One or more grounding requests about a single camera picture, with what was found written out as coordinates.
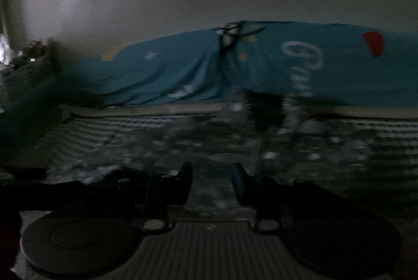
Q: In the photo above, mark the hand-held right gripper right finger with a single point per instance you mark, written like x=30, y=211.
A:
x=239, y=183

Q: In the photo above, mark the grey patterned garment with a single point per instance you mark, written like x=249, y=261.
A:
x=222, y=143

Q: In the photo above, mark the perforated plastic basket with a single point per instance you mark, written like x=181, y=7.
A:
x=29, y=71

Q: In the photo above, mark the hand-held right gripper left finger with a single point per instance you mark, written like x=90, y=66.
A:
x=185, y=178

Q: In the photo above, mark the houndstooth blanket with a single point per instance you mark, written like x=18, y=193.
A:
x=98, y=133

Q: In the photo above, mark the teal printed bed sheet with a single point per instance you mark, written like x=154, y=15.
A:
x=343, y=77

